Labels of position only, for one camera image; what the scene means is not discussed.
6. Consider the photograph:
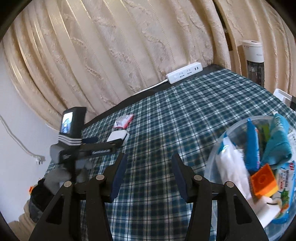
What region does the blue Curel pouch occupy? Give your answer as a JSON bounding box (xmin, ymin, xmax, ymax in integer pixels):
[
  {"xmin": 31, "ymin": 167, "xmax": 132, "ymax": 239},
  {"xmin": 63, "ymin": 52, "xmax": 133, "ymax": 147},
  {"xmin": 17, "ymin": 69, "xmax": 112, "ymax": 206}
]
[{"xmin": 261, "ymin": 112, "xmax": 293, "ymax": 169}]

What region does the green block with blue dots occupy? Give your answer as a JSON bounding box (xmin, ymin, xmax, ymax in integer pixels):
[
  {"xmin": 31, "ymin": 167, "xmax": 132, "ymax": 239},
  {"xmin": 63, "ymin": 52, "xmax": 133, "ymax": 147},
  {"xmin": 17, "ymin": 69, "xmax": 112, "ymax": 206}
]
[{"xmin": 258, "ymin": 123, "xmax": 272, "ymax": 153}]

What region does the white power strip cable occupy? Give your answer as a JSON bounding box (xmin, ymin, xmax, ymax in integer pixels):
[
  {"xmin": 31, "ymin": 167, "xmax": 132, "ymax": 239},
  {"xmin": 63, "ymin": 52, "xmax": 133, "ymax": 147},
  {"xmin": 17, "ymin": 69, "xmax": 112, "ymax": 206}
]
[{"xmin": 132, "ymin": 79, "xmax": 169, "ymax": 95}]

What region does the person's left forearm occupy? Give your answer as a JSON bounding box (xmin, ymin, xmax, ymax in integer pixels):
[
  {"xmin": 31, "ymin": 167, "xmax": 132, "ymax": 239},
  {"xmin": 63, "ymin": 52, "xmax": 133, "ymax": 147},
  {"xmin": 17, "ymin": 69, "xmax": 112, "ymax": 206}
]
[{"xmin": 20, "ymin": 179, "xmax": 58, "ymax": 232}]

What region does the orange toy block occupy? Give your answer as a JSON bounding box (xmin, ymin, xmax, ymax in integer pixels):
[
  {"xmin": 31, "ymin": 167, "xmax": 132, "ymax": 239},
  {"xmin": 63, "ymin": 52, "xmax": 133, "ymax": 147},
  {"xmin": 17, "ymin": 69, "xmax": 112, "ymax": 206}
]
[{"xmin": 249, "ymin": 163, "xmax": 278, "ymax": 200}]

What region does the white plastic basket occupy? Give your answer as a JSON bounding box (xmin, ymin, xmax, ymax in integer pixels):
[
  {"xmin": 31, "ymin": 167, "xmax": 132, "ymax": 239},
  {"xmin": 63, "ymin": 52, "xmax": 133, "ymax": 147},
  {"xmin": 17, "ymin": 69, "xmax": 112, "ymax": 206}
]
[{"xmin": 273, "ymin": 88, "xmax": 296, "ymax": 108}]

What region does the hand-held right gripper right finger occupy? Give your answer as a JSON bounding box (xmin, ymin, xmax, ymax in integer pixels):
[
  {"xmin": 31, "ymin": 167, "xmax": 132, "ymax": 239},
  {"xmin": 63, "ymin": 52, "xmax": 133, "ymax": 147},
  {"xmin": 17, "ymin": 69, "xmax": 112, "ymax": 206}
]
[{"xmin": 171, "ymin": 153, "xmax": 270, "ymax": 241}]

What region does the white power strip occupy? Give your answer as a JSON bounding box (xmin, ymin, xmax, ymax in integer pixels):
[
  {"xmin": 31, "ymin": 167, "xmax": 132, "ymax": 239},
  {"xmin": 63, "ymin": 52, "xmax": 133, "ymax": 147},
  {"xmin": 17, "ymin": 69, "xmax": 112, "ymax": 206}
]
[{"xmin": 166, "ymin": 61, "xmax": 203, "ymax": 84}]

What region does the blue plaid tablecloth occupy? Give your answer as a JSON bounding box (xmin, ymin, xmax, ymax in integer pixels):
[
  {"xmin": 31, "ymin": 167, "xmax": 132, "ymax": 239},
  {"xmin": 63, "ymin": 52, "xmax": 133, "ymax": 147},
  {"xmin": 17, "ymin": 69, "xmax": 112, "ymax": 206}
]
[{"xmin": 45, "ymin": 68, "xmax": 296, "ymax": 241}]

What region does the white tower heater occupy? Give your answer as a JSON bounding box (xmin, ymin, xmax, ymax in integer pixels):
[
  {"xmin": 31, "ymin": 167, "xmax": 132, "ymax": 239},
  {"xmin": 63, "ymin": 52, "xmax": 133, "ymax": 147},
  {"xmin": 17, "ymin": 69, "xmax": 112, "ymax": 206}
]
[{"xmin": 240, "ymin": 40, "xmax": 265, "ymax": 87}]

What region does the clear plastic container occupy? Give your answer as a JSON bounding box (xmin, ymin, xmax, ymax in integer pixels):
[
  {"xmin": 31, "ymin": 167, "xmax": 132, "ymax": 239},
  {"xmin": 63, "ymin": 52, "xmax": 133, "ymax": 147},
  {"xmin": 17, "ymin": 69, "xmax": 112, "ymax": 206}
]
[{"xmin": 205, "ymin": 115, "xmax": 296, "ymax": 241}]

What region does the white plastic packet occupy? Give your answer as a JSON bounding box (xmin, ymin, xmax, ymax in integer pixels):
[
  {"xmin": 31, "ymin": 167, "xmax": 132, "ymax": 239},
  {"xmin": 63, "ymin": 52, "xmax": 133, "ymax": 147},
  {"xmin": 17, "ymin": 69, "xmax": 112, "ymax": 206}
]
[{"xmin": 215, "ymin": 137, "xmax": 252, "ymax": 202}]

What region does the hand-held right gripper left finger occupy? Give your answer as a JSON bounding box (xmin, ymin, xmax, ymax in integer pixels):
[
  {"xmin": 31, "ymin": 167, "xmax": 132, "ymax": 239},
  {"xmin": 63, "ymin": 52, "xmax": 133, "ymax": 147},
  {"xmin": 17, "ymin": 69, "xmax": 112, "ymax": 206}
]
[{"xmin": 28, "ymin": 152, "xmax": 129, "ymax": 241}]

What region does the beige patterned curtain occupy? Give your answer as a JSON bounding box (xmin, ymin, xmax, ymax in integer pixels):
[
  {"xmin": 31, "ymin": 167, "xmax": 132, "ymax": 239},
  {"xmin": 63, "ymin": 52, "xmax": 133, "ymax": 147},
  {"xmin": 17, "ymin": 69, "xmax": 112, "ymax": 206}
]
[{"xmin": 2, "ymin": 0, "xmax": 296, "ymax": 130}]

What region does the person's left hand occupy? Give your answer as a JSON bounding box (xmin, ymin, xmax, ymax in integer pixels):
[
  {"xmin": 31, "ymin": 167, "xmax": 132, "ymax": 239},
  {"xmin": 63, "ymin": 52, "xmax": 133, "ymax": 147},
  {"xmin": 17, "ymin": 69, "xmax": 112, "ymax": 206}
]
[{"xmin": 44, "ymin": 162, "xmax": 93, "ymax": 195}]

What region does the small red white packet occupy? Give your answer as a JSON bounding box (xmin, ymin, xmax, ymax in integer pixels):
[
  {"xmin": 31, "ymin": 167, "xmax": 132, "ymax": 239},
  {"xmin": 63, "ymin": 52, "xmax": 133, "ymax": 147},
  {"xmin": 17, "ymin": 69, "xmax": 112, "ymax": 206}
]
[{"xmin": 113, "ymin": 114, "xmax": 134, "ymax": 130}]

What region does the blue biscuit packet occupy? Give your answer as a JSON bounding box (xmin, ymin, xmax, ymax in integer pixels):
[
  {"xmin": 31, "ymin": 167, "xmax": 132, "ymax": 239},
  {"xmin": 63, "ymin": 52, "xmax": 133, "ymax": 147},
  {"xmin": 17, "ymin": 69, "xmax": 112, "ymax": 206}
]
[{"xmin": 270, "ymin": 161, "xmax": 296, "ymax": 225}]

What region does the white wall cable with plug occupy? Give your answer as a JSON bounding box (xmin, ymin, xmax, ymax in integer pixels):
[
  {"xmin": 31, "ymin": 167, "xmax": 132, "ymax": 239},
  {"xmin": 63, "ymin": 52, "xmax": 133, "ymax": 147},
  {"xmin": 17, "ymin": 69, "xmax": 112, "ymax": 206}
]
[{"xmin": 0, "ymin": 115, "xmax": 45, "ymax": 165}]

